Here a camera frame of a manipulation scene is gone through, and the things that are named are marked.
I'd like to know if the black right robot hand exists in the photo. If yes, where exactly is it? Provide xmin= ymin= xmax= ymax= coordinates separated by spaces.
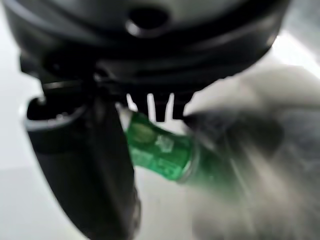
xmin=2 ymin=0 xmax=292 ymax=240

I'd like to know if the green drink can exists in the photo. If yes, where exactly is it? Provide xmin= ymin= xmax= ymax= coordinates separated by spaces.
xmin=119 ymin=109 xmax=201 ymax=185

